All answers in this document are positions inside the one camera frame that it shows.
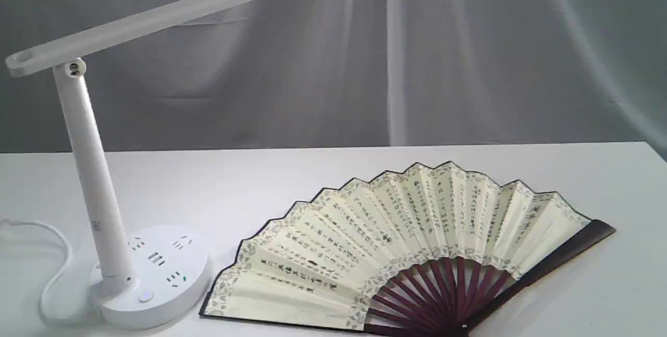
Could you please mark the white backdrop curtain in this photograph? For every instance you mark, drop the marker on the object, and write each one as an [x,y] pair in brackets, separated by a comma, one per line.
[336,73]

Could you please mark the folding paper fan maroon ribs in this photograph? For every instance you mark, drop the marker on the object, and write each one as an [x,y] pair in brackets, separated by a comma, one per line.
[421,252]

